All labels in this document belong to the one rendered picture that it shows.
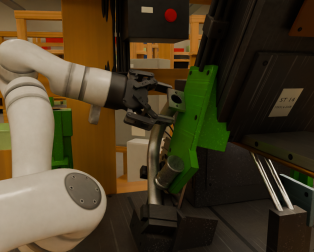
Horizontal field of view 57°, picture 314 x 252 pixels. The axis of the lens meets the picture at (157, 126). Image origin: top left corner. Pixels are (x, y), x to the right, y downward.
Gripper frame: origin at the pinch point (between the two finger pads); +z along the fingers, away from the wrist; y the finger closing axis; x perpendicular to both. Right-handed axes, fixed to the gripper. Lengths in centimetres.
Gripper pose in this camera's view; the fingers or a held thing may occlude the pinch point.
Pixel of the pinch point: (169, 104)
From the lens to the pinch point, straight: 64.7
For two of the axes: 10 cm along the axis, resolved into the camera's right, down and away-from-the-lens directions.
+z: 9.3, 2.1, 3.0
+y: -0.1, -8.0, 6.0
